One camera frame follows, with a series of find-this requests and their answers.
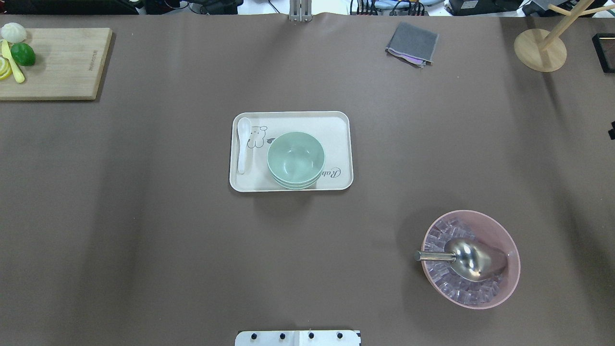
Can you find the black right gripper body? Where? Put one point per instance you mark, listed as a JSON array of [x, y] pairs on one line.
[[612, 133]]

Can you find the green bowl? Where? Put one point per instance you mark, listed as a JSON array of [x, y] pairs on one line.
[[296, 157], [315, 178], [296, 186]]

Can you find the dark wooden tray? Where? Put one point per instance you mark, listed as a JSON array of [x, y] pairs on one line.
[[604, 44]]

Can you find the wooden mug tree stand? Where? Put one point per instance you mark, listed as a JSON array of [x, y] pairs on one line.
[[543, 50]]

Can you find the pink bowl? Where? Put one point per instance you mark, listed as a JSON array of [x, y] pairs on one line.
[[491, 233]]

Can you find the metal scoop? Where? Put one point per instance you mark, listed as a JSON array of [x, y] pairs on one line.
[[470, 259]]

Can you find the grey folded cloth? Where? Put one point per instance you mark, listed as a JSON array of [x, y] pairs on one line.
[[413, 44]]

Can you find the ice cubes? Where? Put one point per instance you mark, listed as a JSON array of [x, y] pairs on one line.
[[447, 281]]

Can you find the cream rabbit tray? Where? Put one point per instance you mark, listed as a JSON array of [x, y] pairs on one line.
[[331, 128]]

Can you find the green bowl on tray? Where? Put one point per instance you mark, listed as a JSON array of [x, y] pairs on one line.
[[296, 186]]

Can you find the white ceramic spoon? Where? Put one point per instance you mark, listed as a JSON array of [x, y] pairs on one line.
[[244, 130]]

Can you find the wooden cutting board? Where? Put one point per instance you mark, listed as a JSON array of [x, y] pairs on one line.
[[70, 64]]

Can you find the green lime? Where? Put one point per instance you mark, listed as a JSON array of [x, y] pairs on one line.
[[23, 54]]

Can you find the white garlic bulb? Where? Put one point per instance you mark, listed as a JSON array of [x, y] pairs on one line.
[[13, 32]]

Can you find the lemon slice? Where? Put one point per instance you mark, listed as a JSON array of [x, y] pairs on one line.
[[5, 68]]

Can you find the yellow plastic knife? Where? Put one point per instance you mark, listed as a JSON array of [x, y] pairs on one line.
[[6, 53]]

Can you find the white camera stand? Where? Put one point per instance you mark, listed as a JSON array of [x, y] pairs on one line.
[[318, 337]]

